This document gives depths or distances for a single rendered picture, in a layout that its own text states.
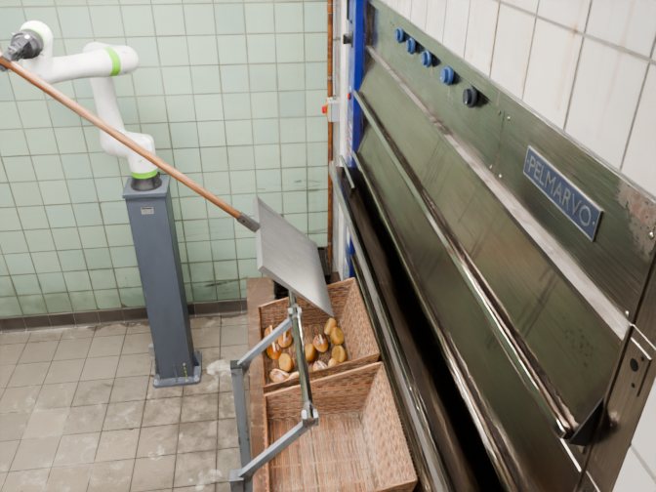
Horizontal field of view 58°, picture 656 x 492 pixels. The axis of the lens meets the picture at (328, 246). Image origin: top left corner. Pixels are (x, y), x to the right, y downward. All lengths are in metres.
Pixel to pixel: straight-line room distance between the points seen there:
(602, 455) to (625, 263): 0.29
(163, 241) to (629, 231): 2.48
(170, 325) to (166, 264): 0.39
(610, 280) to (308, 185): 2.83
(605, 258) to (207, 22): 2.69
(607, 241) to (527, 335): 0.26
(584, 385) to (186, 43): 2.77
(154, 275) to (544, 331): 2.39
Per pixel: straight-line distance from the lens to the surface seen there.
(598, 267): 0.94
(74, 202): 3.74
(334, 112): 3.08
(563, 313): 1.04
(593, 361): 0.97
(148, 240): 3.06
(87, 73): 2.65
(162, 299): 3.24
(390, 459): 2.19
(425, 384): 1.47
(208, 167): 3.53
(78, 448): 3.41
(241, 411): 2.34
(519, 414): 1.24
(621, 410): 0.92
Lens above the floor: 2.41
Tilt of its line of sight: 31 degrees down
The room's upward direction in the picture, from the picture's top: straight up
